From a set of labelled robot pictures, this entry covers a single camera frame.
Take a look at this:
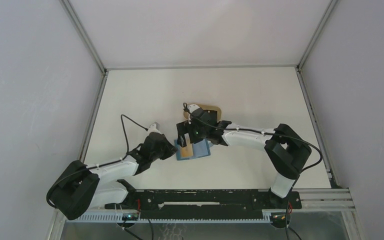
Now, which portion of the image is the black left camera cable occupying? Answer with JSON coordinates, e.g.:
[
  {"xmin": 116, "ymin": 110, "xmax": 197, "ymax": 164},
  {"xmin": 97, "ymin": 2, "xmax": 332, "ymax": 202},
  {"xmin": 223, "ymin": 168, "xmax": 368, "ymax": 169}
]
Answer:
[{"xmin": 120, "ymin": 114, "xmax": 150, "ymax": 155}]

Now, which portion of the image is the black camera cable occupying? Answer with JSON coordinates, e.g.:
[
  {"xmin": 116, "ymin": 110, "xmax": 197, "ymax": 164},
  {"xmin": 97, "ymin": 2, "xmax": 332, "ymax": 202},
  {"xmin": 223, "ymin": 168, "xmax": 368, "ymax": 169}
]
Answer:
[
  {"xmin": 120, "ymin": 114, "xmax": 150, "ymax": 155},
  {"xmin": 182, "ymin": 102, "xmax": 324, "ymax": 175}
]

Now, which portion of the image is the gold credit card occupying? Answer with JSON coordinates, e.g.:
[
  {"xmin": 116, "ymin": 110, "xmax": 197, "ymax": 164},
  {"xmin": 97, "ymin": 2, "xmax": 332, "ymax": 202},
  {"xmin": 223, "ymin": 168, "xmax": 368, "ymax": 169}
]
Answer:
[{"xmin": 180, "ymin": 133, "xmax": 194, "ymax": 159}]

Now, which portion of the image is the blue leather card holder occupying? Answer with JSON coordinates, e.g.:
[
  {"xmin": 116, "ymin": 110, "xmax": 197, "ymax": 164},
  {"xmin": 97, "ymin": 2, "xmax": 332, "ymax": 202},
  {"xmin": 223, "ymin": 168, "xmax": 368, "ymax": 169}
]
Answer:
[{"xmin": 174, "ymin": 139, "xmax": 212, "ymax": 161}]

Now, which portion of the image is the white slotted cable duct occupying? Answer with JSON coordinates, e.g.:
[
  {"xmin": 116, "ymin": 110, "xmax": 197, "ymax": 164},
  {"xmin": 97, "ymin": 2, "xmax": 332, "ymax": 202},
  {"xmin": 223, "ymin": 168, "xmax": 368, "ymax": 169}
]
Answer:
[{"xmin": 72, "ymin": 211, "xmax": 272, "ymax": 223}]

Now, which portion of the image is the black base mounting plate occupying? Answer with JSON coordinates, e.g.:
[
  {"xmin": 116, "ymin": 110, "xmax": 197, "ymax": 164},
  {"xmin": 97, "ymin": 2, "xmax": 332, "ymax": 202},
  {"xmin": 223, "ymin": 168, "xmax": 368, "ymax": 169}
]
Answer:
[{"xmin": 121, "ymin": 189, "xmax": 303, "ymax": 210}]

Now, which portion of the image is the black right camera cable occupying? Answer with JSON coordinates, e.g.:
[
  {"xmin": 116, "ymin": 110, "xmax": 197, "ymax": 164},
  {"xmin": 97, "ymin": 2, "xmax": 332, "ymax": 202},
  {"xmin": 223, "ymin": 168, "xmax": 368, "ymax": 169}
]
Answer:
[{"xmin": 182, "ymin": 102, "xmax": 324, "ymax": 175}]

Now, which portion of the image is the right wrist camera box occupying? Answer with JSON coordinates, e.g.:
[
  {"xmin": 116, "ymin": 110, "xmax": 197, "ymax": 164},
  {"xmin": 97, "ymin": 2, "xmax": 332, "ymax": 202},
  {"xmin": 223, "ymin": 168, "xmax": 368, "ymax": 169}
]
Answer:
[{"xmin": 187, "ymin": 104, "xmax": 201, "ymax": 113}]

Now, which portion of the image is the beige oval plastic tray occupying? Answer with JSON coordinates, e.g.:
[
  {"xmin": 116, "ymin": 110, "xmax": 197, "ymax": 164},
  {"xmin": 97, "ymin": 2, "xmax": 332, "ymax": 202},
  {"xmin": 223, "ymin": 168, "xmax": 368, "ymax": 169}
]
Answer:
[{"xmin": 183, "ymin": 102, "xmax": 222, "ymax": 122}]

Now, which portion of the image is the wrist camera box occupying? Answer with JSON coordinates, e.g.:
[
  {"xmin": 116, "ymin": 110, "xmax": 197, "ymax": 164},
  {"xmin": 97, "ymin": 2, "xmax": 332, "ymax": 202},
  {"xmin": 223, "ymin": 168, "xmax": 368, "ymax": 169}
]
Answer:
[
  {"xmin": 187, "ymin": 104, "xmax": 201, "ymax": 113},
  {"xmin": 148, "ymin": 122, "xmax": 160, "ymax": 132}
]

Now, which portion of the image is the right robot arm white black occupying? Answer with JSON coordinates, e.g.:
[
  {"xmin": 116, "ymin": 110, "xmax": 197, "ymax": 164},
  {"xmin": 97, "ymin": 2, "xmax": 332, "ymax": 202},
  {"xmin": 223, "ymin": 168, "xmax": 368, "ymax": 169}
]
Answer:
[{"xmin": 176, "ymin": 103, "xmax": 324, "ymax": 208}]

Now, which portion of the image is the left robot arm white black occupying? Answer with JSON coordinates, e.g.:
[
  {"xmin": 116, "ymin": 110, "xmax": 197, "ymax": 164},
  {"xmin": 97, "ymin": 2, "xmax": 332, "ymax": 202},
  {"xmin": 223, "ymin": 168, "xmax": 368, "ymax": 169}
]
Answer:
[{"xmin": 46, "ymin": 132, "xmax": 178, "ymax": 220}]

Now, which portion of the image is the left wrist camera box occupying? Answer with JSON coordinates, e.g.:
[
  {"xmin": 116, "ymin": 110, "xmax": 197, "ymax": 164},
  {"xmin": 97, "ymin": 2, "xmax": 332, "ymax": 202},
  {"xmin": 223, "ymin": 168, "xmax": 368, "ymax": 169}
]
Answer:
[{"xmin": 148, "ymin": 122, "xmax": 160, "ymax": 132}]

